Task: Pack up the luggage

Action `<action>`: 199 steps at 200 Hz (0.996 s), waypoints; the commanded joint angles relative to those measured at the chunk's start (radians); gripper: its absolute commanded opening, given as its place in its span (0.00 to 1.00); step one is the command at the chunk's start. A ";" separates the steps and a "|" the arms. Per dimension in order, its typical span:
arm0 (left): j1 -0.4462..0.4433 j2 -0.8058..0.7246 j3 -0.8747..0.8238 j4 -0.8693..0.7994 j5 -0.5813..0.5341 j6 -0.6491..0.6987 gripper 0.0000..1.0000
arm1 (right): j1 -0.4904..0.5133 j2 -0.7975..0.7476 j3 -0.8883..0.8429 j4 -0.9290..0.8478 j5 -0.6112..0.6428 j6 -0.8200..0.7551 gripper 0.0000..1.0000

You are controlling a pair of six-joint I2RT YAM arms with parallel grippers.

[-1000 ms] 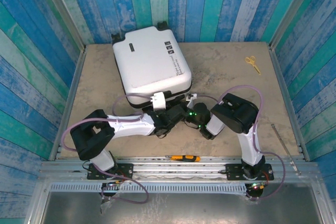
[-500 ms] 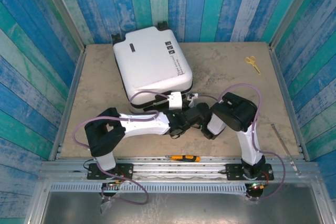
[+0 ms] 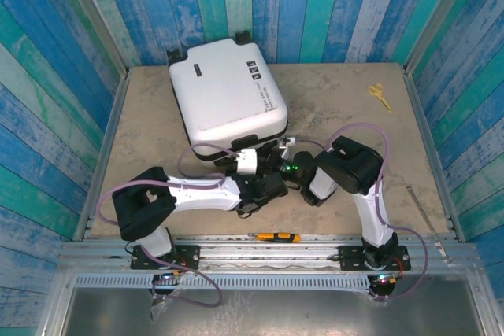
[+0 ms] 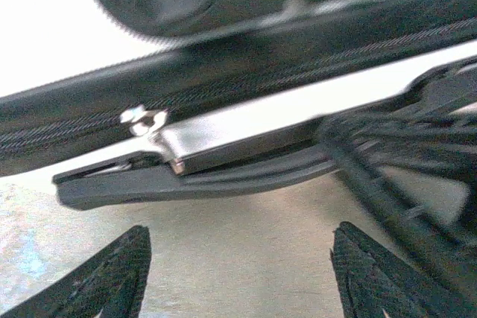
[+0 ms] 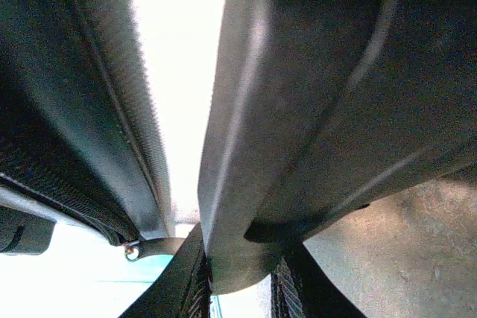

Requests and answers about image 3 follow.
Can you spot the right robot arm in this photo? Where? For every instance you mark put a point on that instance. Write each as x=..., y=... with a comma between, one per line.
x=354, y=163

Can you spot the grey metal sheet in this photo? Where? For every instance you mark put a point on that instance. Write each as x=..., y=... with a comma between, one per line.
x=275, y=312

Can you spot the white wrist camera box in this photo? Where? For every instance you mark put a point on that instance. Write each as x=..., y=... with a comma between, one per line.
x=247, y=161
x=288, y=143

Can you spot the yellow scissors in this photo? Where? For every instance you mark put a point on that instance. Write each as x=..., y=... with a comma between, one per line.
x=379, y=94

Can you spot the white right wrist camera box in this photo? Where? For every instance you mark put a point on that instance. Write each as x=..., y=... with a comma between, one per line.
x=288, y=143

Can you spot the aluminium corner post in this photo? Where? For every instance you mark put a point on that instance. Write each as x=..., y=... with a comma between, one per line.
x=439, y=13
x=100, y=25

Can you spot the white hard-shell suitcase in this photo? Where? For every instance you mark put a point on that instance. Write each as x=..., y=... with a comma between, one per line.
x=224, y=88

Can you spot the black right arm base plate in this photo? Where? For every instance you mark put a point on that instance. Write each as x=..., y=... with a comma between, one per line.
x=350, y=259

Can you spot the aluminium rail frame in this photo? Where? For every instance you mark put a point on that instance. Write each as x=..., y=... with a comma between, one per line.
x=256, y=257

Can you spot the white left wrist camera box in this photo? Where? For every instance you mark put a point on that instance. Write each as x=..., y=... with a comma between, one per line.
x=247, y=161

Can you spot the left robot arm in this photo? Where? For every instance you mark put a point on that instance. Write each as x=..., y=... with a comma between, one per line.
x=141, y=202

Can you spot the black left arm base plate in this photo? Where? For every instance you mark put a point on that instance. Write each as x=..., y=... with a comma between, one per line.
x=189, y=257

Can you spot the orange and black utility knife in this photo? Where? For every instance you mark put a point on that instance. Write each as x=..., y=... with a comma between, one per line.
x=275, y=237

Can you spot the thin metal rod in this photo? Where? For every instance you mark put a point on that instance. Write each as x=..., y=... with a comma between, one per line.
x=423, y=215

